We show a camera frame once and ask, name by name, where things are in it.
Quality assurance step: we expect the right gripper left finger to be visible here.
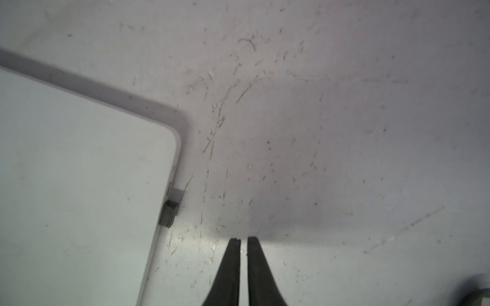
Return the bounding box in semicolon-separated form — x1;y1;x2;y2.
203;238;241;306

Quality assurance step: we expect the small black usb receiver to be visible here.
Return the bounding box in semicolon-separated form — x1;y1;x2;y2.
159;200;180;228

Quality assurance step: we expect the white laptop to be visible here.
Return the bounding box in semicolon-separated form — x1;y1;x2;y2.
1;69;181;305

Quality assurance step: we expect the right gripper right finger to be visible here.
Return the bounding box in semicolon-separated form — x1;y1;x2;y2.
247;237;287;306

